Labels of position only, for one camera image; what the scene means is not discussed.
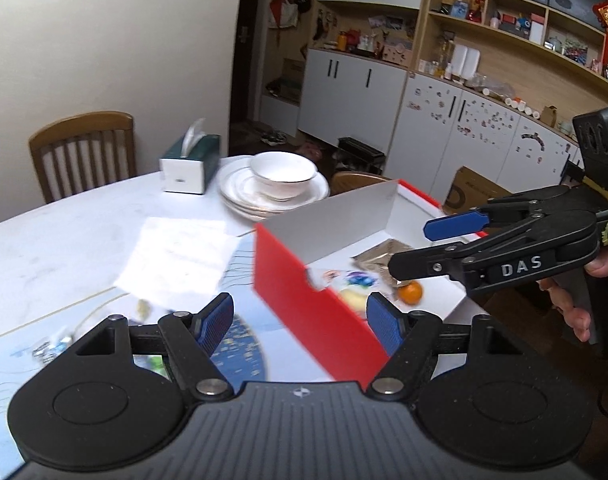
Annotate gold foil snack packet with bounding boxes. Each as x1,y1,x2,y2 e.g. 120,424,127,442
353,238,411,288

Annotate round bread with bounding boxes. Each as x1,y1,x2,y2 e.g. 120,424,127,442
321,270,382,320

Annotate person's right hand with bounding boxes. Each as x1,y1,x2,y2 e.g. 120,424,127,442
538,247,608,344

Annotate small orange tangerine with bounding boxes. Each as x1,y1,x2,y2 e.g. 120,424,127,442
397,281,423,307

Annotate cardboard box on floor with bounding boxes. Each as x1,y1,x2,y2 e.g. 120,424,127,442
441,167,510,214

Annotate white paper napkin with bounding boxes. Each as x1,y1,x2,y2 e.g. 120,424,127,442
115,217,239,312

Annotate near wooden chair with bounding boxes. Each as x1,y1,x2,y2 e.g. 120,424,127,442
330,171,389,196

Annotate black floor heater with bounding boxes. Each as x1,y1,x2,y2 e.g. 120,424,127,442
333,136,386,176

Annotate red white cardboard box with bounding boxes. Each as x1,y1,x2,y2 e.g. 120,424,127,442
251,178,490,392

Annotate stacked white plates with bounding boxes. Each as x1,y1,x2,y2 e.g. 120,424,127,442
217,156,330,221

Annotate white ceramic bowl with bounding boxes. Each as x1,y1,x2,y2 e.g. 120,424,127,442
249,152,318,202

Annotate green white tissue box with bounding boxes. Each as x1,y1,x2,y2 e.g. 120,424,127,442
159,118,220,195

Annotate wooden display shelving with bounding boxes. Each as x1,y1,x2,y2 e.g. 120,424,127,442
411,0,608,120

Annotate wooden dining chair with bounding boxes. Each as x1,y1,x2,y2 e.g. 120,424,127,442
28,110,137,204

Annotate white tall cabinet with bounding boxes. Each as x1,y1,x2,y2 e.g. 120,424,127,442
257,0,430,172

